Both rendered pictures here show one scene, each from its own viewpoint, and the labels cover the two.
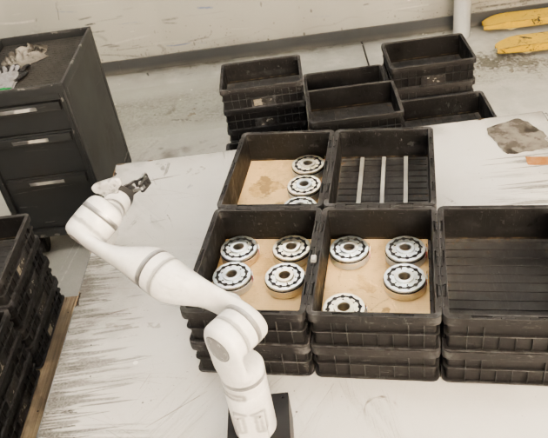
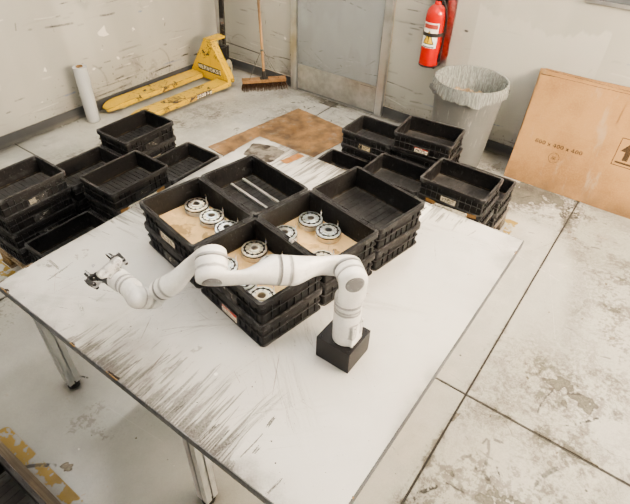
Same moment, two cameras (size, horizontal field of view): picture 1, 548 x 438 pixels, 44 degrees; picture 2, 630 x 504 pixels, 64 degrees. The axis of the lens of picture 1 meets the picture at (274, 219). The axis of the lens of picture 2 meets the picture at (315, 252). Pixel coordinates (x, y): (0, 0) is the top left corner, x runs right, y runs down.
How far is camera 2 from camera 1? 1.24 m
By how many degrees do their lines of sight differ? 46
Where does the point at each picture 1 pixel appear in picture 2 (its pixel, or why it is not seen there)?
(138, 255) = (274, 262)
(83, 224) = (218, 265)
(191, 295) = (316, 268)
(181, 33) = not seen: outside the picture
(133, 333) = (189, 362)
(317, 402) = not seen: hidden behind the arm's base
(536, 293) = (379, 209)
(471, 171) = not seen: hidden behind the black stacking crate
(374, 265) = (301, 235)
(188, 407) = (280, 367)
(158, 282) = (298, 269)
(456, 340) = (381, 242)
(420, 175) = (262, 184)
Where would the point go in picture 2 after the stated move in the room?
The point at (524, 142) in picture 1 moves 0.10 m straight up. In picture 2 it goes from (271, 153) to (271, 137)
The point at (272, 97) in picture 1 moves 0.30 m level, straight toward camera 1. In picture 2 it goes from (44, 193) to (79, 211)
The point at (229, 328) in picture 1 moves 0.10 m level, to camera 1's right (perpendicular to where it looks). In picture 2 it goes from (358, 267) to (373, 249)
